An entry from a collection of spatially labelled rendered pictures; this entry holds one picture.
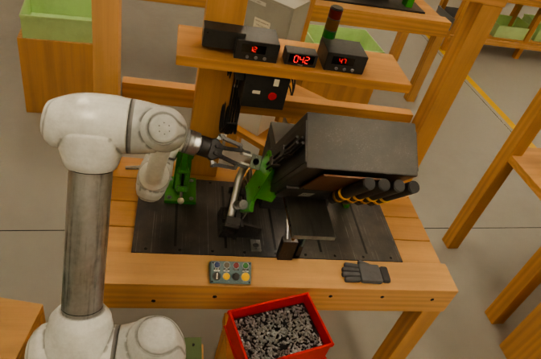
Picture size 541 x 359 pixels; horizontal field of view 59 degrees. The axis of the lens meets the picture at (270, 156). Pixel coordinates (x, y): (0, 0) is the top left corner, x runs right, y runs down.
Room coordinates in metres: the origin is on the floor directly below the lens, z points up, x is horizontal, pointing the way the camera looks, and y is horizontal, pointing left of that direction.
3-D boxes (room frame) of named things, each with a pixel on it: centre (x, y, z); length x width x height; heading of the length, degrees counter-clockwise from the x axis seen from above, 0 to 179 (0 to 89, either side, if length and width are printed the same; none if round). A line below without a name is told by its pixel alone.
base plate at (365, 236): (1.45, -0.07, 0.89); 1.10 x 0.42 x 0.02; 106
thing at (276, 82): (1.62, 0.10, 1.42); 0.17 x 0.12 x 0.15; 106
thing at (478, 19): (1.74, 0.02, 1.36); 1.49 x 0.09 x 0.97; 106
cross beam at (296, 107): (1.80, 0.04, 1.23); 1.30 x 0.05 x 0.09; 106
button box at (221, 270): (1.11, 0.03, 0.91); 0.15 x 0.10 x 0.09; 106
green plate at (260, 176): (1.37, -0.01, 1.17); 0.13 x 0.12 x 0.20; 106
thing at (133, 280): (1.18, -0.14, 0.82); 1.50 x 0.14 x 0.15; 106
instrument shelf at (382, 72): (1.70, 0.01, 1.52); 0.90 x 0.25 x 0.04; 106
